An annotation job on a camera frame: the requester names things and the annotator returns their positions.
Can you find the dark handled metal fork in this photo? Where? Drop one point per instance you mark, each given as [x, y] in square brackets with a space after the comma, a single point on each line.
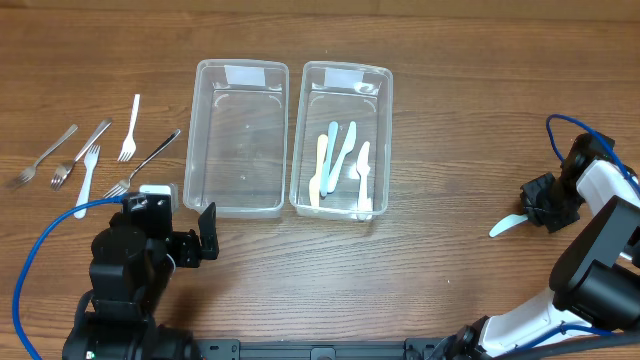
[122, 186]

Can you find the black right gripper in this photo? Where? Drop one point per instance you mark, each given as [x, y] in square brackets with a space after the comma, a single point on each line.
[538, 201]

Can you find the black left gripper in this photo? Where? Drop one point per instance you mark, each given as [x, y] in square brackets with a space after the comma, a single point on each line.
[187, 248]

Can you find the white plastic knife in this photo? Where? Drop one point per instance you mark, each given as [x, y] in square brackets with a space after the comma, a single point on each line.
[347, 147]
[363, 169]

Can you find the light blue plastic knife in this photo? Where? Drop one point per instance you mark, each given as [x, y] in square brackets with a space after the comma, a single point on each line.
[332, 135]

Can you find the clear plastic container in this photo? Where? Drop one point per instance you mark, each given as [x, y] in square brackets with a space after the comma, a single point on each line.
[344, 92]
[237, 143]

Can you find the cream yellow plastic knife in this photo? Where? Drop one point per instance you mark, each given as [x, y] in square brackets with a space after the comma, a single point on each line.
[315, 181]

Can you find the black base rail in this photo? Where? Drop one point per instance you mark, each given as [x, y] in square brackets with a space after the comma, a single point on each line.
[411, 348]

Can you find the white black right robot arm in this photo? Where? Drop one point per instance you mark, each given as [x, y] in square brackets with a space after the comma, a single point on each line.
[590, 297]

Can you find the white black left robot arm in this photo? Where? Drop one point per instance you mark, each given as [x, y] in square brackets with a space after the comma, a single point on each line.
[133, 262]

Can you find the teal plastic knife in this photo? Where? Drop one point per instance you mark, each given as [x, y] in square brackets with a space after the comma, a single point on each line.
[507, 223]

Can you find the white plastic fork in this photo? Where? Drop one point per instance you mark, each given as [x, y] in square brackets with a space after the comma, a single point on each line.
[90, 162]
[129, 146]

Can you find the right clear plastic container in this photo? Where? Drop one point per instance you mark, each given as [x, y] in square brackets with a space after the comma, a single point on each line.
[344, 92]

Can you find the left clear plastic container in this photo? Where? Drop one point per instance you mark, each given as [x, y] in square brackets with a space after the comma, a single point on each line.
[237, 143]

